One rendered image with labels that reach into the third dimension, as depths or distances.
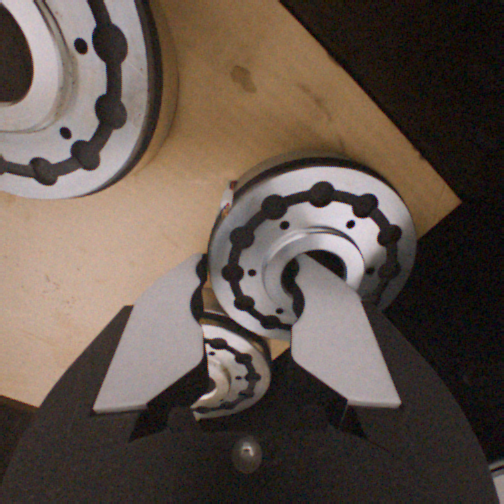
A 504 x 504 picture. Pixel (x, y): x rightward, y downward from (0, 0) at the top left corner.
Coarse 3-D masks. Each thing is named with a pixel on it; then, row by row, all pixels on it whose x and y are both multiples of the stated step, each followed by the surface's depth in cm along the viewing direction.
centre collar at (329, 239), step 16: (288, 240) 11; (304, 240) 11; (320, 240) 11; (336, 240) 11; (352, 240) 11; (272, 256) 11; (288, 256) 11; (352, 256) 11; (272, 272) 11; (352, 272) 11; (272, 288) 12; (288, 288) 13; (352, 288) 12; (288, 304) 12
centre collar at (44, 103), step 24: (0, 0) 7; (24, 0) 7; (24, 24) 7; (48, 24) 7; (48, 48) 7; (48, 72) 8; (24, 96) 8; (48, 96) 8; (0, 120) 8; (24, 120) 8; (48, 120) 8
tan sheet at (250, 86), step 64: (192, 0) 9; (256, 0) 9; (192, 64) 11; (256, 64) 11; (320, 64) 11; (192, 128) 12; (256, 128) 12; (320, 128) 12; (384, 128) 12; (0, 192) 13; (128, 192) 13; (192, 192) 13; (448, 192) 13; (0, 256) 15; (64, 256) 15; (128, 256) 15; (0, 320) 18; (64, 320) 18; (0, 384) 22
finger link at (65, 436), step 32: (96, 352) 7; (64, 384) 6; (96, 384) 6; (64, 416) 6; (96, 416) 6; (128, 416) 6; (32, 448) 5; (64, 448) 5; (96, 448) 5; (32, 480) 5; (64, 480) 5
